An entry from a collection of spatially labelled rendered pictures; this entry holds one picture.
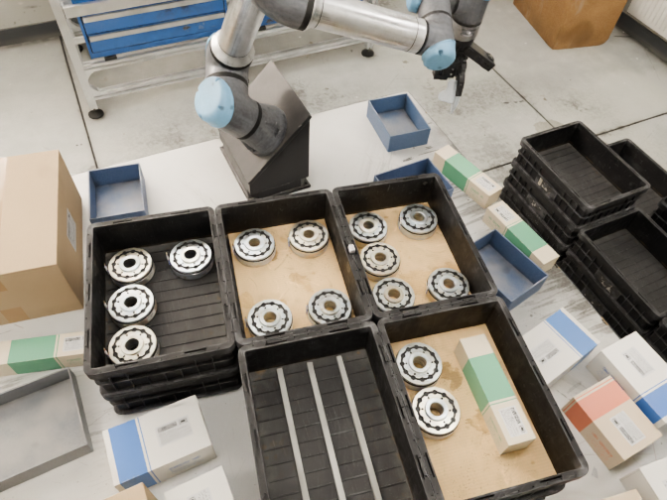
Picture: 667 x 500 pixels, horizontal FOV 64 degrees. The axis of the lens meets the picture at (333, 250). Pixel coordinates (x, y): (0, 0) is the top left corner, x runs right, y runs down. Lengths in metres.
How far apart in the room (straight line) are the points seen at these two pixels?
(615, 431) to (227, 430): 0.87
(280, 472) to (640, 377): 0.86
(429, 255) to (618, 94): 2.58
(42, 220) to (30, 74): 2.26
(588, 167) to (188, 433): 1.81
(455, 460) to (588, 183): 1.42
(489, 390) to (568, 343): 0.32
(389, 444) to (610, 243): 1.40
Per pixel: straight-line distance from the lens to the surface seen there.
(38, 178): 1.61
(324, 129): 1.93
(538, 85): 3.66
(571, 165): 2.37
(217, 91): 1.46
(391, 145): 1.85
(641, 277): 2.26
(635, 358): 1.51
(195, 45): 3.13
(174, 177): 1.80
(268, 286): 1.33
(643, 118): 3.71
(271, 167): 1.60
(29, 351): 1.47
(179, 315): 1.32
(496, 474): 1.21
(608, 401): 1.44
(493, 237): 1.64
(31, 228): 1.50
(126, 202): 1.75
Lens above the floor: 1.94
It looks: 53 degrees down
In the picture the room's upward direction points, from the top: 5 degrees clockwise
